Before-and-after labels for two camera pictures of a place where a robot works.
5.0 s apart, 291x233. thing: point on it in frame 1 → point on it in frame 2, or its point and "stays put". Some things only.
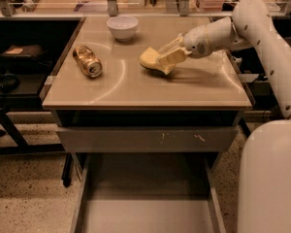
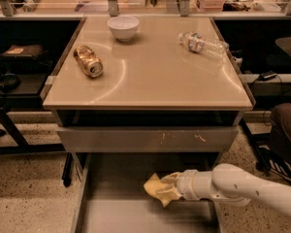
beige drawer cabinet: (104, 101) stays put
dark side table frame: (25, 53) stays put
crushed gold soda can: (87, 60) stays put
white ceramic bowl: (122, 27) stays put
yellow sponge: (150, 58) → (153, 184)
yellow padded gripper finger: (177, 43) → (170, 179)
